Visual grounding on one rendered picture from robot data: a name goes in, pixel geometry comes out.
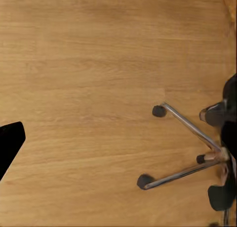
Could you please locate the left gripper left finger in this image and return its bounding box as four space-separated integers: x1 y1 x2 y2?
0 121 26 180

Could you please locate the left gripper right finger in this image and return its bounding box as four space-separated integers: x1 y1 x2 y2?
221 121 237 161

